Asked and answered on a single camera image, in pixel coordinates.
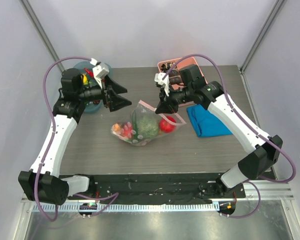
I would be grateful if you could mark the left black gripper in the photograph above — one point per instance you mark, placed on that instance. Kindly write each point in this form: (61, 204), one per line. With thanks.
(112, 89)

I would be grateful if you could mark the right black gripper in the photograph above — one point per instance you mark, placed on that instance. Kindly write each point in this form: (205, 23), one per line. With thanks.
(166, 99)

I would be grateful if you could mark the green netted melon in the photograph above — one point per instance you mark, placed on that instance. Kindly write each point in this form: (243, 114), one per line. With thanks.
(145, 123)

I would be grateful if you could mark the clear zip top bag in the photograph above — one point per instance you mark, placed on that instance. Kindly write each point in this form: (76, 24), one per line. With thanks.
(138, 140)

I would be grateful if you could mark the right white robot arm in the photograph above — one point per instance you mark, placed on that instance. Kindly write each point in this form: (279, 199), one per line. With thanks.
(262, 150)

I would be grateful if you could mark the blue plastic fruit basket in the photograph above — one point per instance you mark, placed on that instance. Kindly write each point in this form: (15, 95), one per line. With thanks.
(90, 106)

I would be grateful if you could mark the dark items in tray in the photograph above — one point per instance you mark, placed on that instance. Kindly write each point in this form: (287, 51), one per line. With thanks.
(174, 75)

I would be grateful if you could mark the red chili pepper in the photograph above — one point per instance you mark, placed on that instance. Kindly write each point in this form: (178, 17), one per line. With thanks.
(90, 73)

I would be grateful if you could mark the yellow lemon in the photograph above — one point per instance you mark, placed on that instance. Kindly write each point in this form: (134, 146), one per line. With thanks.
(84, 79)

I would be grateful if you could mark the blue folded cloth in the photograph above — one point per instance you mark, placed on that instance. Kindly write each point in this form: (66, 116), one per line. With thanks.
(205, 124)

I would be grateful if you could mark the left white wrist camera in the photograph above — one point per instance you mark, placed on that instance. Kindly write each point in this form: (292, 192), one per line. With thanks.
(99, 70)

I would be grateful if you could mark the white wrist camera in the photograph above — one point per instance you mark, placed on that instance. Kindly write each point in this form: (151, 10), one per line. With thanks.
(99, 70)
(163, 80)

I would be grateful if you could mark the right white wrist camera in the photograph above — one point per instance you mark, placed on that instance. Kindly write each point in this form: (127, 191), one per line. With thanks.
(163, 80)

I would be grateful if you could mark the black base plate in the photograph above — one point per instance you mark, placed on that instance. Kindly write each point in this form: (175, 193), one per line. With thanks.
(162, 188)

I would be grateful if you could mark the white slotted cable duct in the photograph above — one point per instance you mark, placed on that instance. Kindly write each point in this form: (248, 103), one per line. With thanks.
(87, 207)

